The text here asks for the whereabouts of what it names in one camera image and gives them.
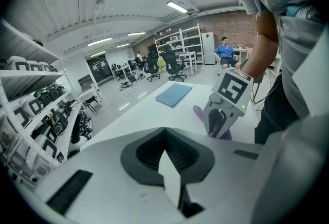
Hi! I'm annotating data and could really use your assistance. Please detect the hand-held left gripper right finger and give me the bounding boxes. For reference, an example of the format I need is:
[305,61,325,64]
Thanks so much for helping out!
[164,127,269,224]

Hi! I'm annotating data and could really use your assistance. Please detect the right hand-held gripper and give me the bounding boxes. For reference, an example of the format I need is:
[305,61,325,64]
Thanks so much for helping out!
[204,67,255,139]

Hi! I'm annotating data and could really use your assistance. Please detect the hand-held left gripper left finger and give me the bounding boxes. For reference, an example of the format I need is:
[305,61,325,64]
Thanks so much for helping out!
[33,127,186,224]

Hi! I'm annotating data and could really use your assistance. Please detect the purple cloth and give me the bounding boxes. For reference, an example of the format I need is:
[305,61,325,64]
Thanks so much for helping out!
[192,105,232,141]

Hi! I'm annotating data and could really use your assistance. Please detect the blue cloth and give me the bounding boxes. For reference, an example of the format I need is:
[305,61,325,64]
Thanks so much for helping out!
[155,83,193,108]

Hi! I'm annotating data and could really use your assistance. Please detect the person's right forearm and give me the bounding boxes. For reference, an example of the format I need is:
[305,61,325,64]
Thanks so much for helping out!
[240,9,280,83]

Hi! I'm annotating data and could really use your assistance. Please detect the black trousers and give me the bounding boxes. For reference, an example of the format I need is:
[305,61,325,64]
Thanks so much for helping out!
[254,73,310,145]

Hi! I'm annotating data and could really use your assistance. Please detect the white table with thin legs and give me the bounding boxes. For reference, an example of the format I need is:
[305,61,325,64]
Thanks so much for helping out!
[177,51,197,76]

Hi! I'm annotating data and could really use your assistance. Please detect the white refrigerator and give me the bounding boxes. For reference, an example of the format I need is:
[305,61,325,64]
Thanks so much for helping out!
[200,32,215,65]

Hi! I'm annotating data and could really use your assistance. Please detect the white desk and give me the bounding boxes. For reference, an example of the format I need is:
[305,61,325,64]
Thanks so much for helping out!
[232,48,251,64]

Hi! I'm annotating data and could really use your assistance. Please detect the black office chair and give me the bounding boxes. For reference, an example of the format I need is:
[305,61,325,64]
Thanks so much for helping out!
[111,63,127,82]
[162,45,188,83]
[143,51,161,82]

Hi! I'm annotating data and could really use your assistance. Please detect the white open shelving unit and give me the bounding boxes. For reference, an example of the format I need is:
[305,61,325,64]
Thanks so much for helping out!
[154,23,204,65]

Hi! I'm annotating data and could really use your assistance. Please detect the group of black headsets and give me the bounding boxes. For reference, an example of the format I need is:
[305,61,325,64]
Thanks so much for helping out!
[33,83,94,142]

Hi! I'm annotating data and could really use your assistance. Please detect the small white table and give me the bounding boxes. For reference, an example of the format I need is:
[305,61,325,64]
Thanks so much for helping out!
[76,87,103,114]

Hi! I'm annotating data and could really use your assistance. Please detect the group of white helmet devices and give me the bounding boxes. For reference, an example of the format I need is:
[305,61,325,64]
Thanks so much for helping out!
[0,55,69,183]

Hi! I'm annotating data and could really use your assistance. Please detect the black double door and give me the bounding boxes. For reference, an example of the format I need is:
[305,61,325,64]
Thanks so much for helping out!
[86,53,114,85]

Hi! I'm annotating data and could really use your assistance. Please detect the grey printed t-shirt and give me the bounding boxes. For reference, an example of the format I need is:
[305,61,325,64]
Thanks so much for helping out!
[217,0,329,122]

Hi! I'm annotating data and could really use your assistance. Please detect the white metal shelving rack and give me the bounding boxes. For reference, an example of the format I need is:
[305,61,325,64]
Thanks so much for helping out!
[0,18,87,188]

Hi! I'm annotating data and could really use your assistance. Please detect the round yellow wire chair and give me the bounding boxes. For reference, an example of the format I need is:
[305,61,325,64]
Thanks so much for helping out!
[267,67,278,83]

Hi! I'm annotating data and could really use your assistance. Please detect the cable pile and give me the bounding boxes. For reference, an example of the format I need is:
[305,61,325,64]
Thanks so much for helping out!
[119,80,135,90]

